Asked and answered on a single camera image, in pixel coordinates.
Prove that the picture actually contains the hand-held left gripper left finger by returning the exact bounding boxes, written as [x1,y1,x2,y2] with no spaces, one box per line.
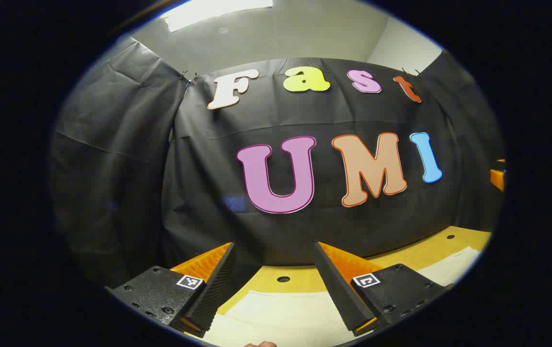
[107,242,237,338]

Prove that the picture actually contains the cream white jeans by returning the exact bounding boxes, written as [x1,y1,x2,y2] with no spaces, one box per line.
[199,246,481,347]

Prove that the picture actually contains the ceiling light panel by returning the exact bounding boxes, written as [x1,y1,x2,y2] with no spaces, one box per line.
[164,0,275,33]

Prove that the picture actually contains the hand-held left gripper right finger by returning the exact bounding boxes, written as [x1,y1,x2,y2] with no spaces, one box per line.
[313,241,452,337]

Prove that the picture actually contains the black backdrop cloth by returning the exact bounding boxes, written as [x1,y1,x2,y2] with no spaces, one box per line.
[50,36,506,290]

